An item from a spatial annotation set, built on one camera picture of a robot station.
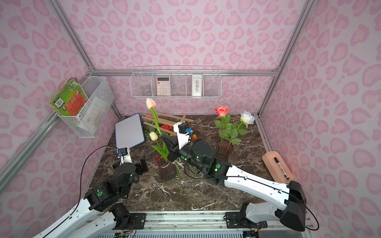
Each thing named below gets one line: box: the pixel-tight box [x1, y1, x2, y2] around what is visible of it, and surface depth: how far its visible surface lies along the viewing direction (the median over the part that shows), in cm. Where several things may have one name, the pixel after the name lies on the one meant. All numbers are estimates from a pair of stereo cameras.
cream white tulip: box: [149, 131, 170, 163], surface depth 74 cm
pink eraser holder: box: [261, 150, 295, 184], surface depth 93 cm
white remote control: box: [191, 74, 203, 97], surface depth 94 cm
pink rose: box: [214, 106, 237, 153], surface depth 76 cm
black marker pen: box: [273, 157, 290, 180], surface depth 92 cm
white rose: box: [228, 110, 255, 147], surface depth 75 cm
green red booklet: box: [49, 77, 89, 117], surface depth 73 cm
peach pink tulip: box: [145, 98, 163, 137], surface depth 60 cm
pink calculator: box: [156, 76, 171, 97], surface depth 96 cm
